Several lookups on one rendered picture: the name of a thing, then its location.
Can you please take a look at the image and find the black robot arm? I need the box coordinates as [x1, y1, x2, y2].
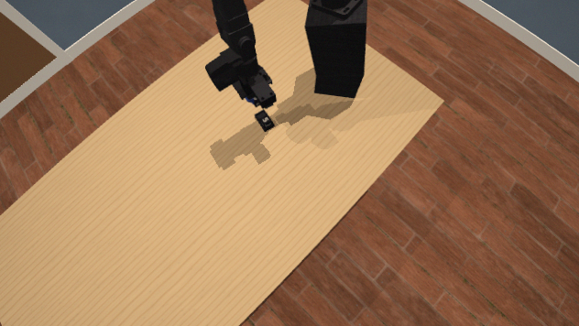
[205, 0, 363, 109]

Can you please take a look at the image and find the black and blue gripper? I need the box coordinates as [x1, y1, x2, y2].
[232, 67, 273, 104]

